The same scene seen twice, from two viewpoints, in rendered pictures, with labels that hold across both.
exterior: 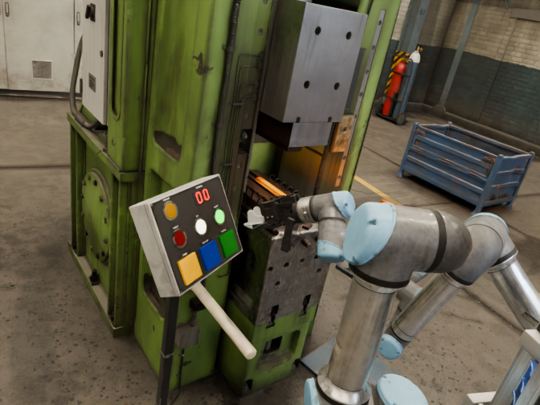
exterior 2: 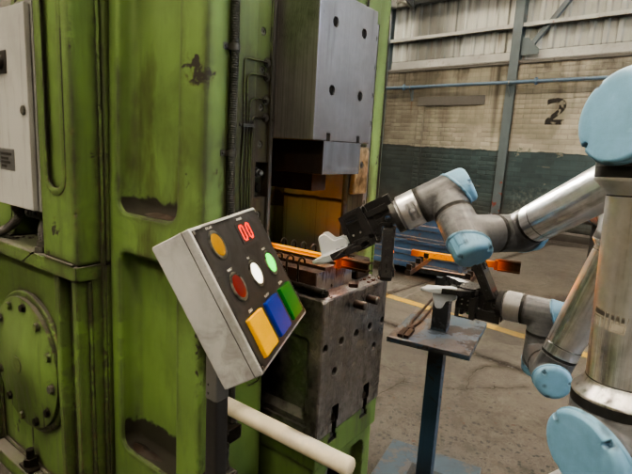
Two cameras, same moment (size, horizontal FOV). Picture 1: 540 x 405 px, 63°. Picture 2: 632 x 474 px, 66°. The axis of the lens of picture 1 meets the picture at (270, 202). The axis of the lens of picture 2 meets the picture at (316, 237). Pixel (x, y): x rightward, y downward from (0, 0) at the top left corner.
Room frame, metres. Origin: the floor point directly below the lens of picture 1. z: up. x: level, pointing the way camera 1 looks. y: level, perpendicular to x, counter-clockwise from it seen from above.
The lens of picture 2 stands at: (0.23, 0.30, 1.35)
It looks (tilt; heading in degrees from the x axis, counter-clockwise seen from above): 11 degrees down; 347
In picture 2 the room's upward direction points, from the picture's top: 3 degrees clockwise
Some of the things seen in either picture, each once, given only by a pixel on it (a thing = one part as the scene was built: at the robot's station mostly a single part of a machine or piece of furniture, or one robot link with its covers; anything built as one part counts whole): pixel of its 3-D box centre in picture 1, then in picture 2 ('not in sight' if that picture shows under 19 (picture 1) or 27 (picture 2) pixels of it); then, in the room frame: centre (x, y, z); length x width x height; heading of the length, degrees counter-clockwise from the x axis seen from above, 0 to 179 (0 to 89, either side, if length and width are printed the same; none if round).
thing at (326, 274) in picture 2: (263, 196); (283, 262); (1.80, 0.03, 0.96); 0.42 x 0.20 x 0.09; 41
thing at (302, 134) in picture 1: (278, 118); (288, 154); (1.80, 0.03, 1.32); 0.42 x 0.20 x 0.10; 41
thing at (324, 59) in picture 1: (298, 57); (300, 76); (1.83, 0.00, 1.56); 0.42 x 0.39 x 0.40; 41
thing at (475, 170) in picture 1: (461, 164); (426, 240); (5.25, -2.21, 0.36); 1.20 x 0.80 x 0.72; 39
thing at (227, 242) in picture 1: (227, 243); (288, 300); (1.25, 0.11, 1.01); 0.07 x 0.05 x 0.07; 156
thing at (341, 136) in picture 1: (341, 133); (358, 170); (1.94, -0.26, 1.27); 0.09 x 0.02 x 0.17; 131
